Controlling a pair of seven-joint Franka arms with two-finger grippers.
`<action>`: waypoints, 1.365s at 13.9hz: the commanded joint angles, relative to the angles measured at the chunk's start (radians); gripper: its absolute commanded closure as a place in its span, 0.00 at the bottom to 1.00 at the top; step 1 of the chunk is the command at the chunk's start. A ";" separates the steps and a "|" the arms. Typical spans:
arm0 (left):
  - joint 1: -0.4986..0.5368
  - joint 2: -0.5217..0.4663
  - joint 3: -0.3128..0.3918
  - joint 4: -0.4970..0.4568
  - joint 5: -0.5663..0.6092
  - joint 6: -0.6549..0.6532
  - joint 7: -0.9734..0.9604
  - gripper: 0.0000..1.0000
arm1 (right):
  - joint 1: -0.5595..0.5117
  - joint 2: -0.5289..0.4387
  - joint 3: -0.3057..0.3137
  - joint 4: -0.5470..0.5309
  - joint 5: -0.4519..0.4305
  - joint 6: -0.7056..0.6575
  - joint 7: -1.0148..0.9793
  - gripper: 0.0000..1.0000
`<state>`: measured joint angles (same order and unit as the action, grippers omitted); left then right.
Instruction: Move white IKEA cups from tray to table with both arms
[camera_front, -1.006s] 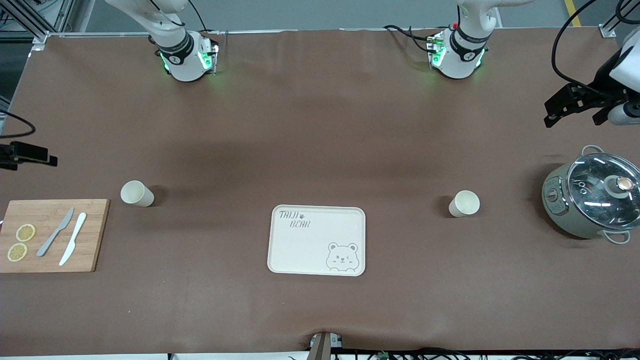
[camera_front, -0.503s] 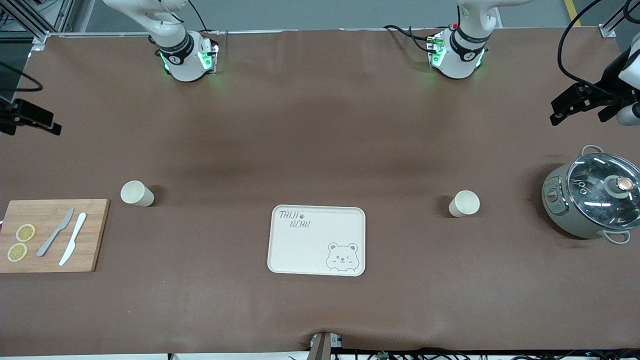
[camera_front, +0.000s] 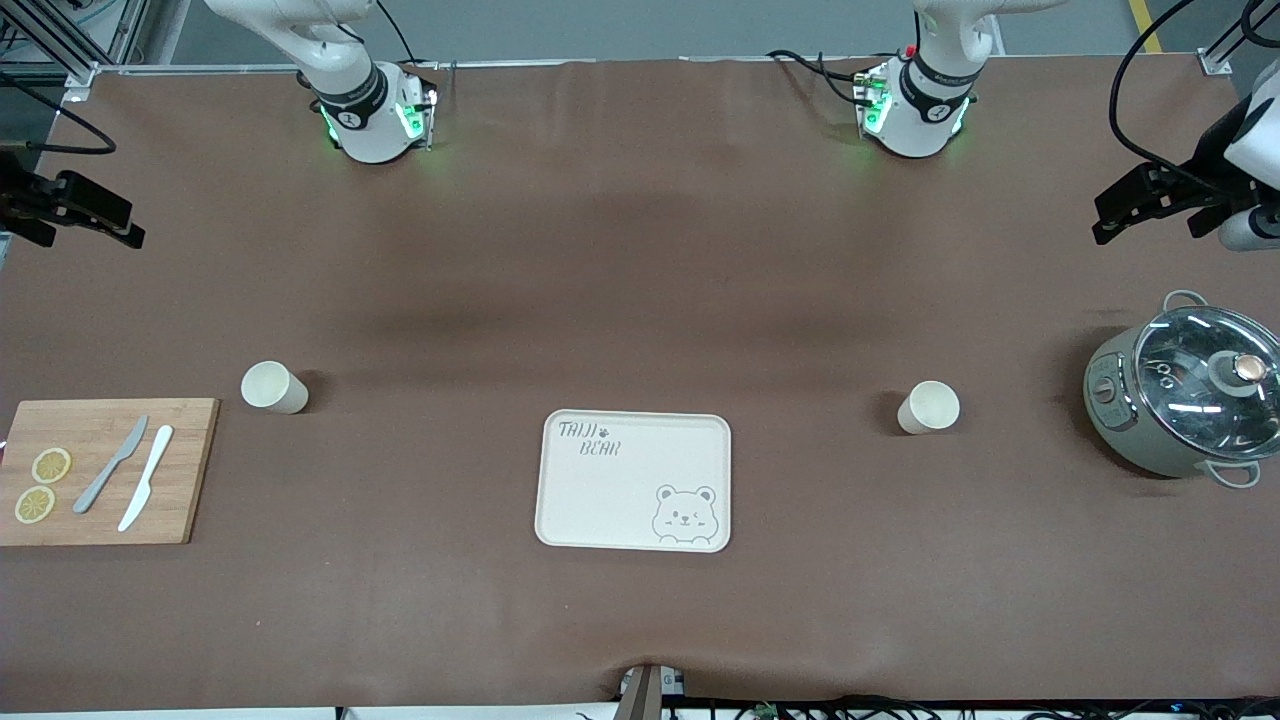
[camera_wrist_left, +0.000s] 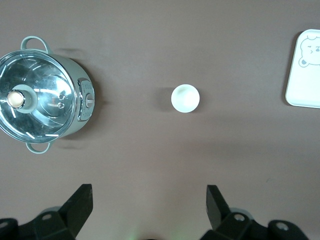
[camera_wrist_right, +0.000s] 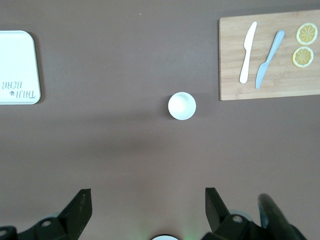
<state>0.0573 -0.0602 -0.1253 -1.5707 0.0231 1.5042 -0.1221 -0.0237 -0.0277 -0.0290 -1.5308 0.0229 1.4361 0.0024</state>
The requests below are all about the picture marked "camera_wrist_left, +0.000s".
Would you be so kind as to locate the glass pot lid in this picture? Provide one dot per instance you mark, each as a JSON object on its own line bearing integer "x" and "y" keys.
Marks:
{"x": 45, "y": 112}

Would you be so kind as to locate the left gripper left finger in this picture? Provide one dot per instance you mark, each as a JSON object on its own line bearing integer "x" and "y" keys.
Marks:
{"x": 77, "y": 210}

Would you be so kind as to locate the cream bear print tray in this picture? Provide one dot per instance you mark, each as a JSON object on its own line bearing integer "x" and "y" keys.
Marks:
{"x": 302, "y": 87}

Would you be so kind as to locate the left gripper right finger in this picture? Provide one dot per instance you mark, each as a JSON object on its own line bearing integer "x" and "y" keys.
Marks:
{"x": 220, "y": 212}

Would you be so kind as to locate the white plastic cup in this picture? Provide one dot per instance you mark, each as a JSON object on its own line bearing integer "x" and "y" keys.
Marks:
{"x": 185, "y": 98}

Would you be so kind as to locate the sage green electric pot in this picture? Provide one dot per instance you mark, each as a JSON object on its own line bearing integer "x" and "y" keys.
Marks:
{"x": 83, "y": 75}

